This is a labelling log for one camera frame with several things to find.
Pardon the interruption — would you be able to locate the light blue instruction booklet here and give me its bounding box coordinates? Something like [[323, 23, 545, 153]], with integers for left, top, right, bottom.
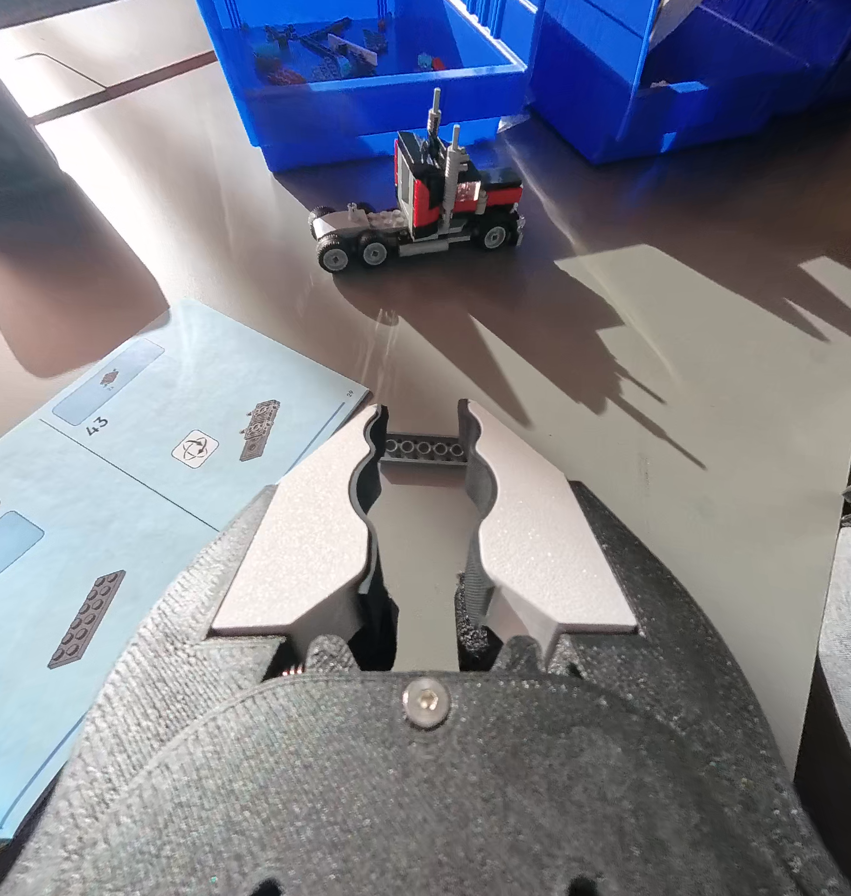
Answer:
[[0, 300, 370, 851]]

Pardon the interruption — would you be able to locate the dark grey cube power station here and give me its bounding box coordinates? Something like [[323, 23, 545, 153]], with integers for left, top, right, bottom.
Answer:
[[0, 55, 73, 211]]

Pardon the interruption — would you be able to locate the pile of loose toy bricks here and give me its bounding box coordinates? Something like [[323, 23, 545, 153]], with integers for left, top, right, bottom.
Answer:
[[251, 17, 447, 88]]

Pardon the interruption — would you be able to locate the person's grey sweatshirt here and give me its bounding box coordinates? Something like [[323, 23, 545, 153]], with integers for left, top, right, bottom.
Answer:
[[793, 420, 851, 896]]

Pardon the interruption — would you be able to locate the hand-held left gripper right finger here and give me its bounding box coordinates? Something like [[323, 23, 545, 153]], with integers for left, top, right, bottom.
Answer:
[[457, 399, 638, 666]]

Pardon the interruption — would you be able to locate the red black toy brick truck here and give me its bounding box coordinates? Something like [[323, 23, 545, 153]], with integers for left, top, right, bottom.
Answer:
[[308, 87, 526, 274]]

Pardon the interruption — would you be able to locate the blue plastic bin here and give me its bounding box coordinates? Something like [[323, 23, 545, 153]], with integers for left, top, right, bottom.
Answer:
[[196, 0, 531, 172], [527, 0, 851, 167]]

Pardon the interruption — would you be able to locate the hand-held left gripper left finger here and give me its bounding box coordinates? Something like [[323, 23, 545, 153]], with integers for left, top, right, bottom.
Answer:
[[210, 405, 391, 655]]

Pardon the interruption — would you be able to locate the dark grey toy brick plate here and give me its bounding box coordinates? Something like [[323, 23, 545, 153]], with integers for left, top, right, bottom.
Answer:
[[381, 430, 472, 469]]

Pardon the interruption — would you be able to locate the grey desk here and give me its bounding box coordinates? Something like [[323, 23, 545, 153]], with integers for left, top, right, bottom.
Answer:
[[0, 0, 851, 771]]

